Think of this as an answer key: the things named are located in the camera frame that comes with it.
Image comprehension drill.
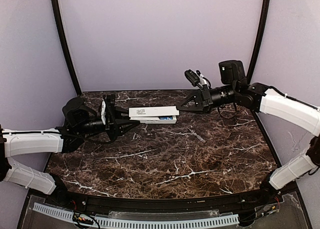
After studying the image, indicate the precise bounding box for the black front mounting rail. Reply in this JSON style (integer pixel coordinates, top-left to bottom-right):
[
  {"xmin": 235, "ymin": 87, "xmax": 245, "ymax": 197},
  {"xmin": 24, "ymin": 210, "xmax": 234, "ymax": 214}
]
[{"xmin": 56, "ymin": 190, "xmax": 264, "ymax": 215}]

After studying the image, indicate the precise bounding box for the white remote battery cover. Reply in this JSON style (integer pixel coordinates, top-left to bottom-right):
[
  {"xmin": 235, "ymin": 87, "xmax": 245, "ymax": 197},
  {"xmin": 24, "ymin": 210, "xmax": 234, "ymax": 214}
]
[{"xmin": 128, "ymin": 106, "xmax": 180, "ymax": 118}]

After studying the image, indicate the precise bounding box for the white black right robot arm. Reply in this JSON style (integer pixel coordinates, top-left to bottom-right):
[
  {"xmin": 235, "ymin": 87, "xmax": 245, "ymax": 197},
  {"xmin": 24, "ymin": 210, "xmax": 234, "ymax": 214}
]
[{"xmin": 176, "ymin": 60, "xmax": 320, "ymax": 191}]

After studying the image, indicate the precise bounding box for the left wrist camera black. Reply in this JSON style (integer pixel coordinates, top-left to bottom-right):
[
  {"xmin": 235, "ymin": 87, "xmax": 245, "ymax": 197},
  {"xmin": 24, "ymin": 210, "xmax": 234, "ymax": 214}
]
[{"xmin": 100, "ymin": 100, "xmax": 106, "ymax": 125}]

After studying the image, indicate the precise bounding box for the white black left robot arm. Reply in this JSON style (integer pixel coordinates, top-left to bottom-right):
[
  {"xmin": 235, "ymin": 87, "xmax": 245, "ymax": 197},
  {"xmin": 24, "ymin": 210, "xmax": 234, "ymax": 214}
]
[{"xmin": 0, "ymin": 94, "xmax": 140, "ymax": 195}]

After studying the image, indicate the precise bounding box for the white remote control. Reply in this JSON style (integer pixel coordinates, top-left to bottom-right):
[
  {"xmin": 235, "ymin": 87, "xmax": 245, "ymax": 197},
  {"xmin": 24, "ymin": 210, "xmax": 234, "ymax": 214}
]
[{"xmin": 130, "ymin": 116, "xmax": 177, "ymax": 124}]

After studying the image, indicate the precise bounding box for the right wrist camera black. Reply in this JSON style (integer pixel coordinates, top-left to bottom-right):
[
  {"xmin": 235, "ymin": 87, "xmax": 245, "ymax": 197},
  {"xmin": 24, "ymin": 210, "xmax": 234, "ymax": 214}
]
[{"xmin": 184, "ymin": 69, "xmax": 211, "ymax": 89}]

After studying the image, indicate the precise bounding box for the black right corner post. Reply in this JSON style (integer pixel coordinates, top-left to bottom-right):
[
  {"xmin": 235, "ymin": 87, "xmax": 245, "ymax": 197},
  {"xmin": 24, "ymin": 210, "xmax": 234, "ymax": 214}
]
[{"xmin": 246, "ymin": 0, "xmax": 270, "ymax": 84}]

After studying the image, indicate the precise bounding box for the black corner frame post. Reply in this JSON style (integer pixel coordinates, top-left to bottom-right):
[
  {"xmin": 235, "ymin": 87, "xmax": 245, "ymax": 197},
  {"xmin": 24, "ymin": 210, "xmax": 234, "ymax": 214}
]
[{"xmin": 51, "ymin": 0, "xmax": 82, "ymax": 97}]

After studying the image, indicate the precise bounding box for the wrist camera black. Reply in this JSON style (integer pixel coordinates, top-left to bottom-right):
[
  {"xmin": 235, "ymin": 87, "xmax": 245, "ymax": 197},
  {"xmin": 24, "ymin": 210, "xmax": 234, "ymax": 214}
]
[
  {"xmin": 100, "ymin": 100, "xmax": 106, "ymax": 125},
  {"xmin": 184, "ymin": 69, "xmax": 211, "ymax": 89}
]

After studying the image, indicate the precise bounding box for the clear handled tester screwdriver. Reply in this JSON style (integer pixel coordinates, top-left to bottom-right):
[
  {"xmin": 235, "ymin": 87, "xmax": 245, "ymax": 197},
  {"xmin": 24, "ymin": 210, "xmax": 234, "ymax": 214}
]
[{"xmin": 188, "ymin": 128, "xmax": 206, "ymax": 143}]

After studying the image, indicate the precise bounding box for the blue battery in remote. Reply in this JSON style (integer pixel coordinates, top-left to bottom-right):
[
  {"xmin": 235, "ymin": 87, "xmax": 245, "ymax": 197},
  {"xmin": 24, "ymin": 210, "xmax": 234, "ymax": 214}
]
[{"xmin": 158, "ymin": 115, "xmax": 176, "ymax": 121}]

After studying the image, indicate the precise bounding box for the white slotted cable duct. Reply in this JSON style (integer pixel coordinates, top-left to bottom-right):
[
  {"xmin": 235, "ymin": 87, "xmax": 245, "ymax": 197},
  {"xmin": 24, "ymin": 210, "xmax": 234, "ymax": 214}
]
[{"xmin": 32, "ymin": 202, "xmax": 240, "ymax": 229}]

